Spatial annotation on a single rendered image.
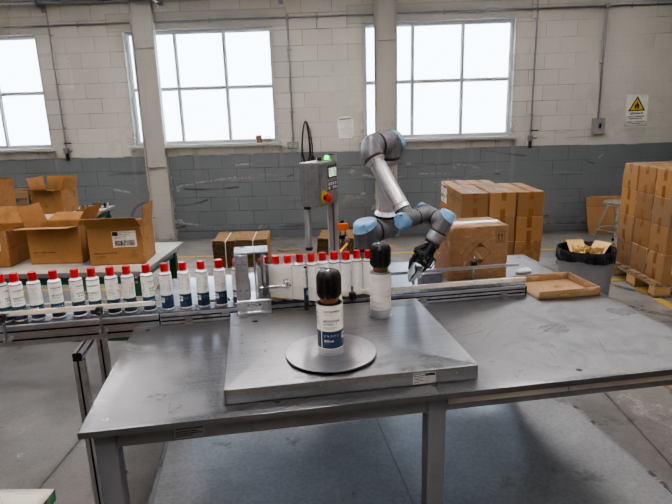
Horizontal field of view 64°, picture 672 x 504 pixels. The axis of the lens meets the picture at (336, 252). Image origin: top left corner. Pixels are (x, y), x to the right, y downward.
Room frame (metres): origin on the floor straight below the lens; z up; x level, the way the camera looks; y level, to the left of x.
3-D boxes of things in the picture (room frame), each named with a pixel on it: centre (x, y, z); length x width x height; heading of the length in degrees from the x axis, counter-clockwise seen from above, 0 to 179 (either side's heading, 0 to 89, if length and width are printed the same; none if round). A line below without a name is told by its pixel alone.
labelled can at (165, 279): (2.19, 0.72, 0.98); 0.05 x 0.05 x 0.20
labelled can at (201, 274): (2.21, 0.58, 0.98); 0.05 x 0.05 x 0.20
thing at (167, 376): (2.23, -0.19, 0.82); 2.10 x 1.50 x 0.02; 99
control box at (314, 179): (2.37, 0.06, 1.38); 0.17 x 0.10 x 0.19; 154
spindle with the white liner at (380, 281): (2.04, -0.17, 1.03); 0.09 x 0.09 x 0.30
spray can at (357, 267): (2.32, -0.09, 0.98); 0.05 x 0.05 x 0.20
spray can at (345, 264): (2.30, -0.04, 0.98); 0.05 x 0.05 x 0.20
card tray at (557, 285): (2.46, -1.04, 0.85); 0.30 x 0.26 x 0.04; 99
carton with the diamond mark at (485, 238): (2.70, -0.69, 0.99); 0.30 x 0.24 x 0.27; 98
